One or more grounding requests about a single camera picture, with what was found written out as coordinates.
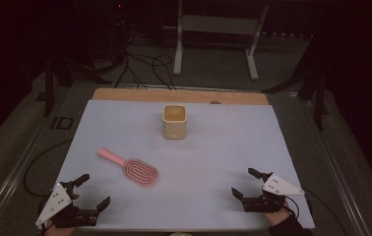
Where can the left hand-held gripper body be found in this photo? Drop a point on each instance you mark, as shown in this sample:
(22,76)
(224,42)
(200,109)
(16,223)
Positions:
(56,200)

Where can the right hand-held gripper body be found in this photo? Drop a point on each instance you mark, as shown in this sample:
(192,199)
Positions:
(277,187)

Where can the pink hairbrush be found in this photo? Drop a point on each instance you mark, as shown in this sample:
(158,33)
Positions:
(139,172)

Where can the beige square cup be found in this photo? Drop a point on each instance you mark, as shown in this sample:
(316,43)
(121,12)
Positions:
(174,131)

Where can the person's right hand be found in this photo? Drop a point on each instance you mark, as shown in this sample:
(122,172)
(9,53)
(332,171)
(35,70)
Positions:
(277,218)

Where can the person's left hand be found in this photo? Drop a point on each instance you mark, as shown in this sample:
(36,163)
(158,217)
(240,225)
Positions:
(59,232)

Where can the pale blue table mat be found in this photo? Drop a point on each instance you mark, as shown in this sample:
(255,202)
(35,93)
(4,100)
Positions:
(207,157)

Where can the black tripod stand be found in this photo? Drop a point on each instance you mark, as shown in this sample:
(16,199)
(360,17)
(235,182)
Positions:
(49,85)
(319,98)

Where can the metal floor rail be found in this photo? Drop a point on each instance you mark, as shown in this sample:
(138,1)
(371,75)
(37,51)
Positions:
(16,177)
(335,170)

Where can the black rectangular floor bracket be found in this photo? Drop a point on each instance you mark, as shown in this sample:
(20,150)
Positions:
(62,123)

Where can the white metal stand frame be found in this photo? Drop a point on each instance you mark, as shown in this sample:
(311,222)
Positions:
(220,24)

